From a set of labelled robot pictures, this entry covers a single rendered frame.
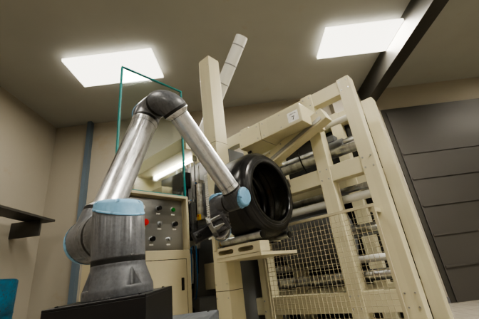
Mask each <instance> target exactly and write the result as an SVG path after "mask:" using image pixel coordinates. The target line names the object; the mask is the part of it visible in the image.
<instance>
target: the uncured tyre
mask: <svg viewBox="0 0 479 319"><path fill-rule="evenodd" d="M225 166H226V168H227V169H228V170H229V171H230V173H231V175H232V176H233V177H234V179H235V180H236V182H237V183H238V184H239V185H240V186H241V187H245V188H247V189H248V190H249V193H250V196H251V201H250V203H249V205H248V206H246V207H244V208H243V209H237V210H234V211H231V212H228V214H229V220H230V223H231V224H230V226H231V234H232V235H233V236H239V235H242V234H247V233H251V232H254V231H259V230H264V232H265V237H264V238H262V239H255V240H252V241H259V240H263V239H269V238H273V237H275V236H278V235H280V234H281V233H283V232H284V231H285V230H286V228H287V227H288V225H289V222H290V219H291V217H292V210H293V201H292V193H291V189H290V187H289V183H288V181H287V178H286V177H285V175H284V173H283V171H282V170H281V169H280V168H279V166H278V165H277V164H276V163H275V162H274V161H273V160H271V159H270V158H268V157H266V156H264V155H262V154H259V153H251V154H247V155H245V156H242V157H240V158H239V159H235V160H233V161H231V162H228V163H227V164H226V165H225ZM216 193H221V191H220V190H219V188H218V187H217V185H216V184H215V188H214V194H216Z"/></svg>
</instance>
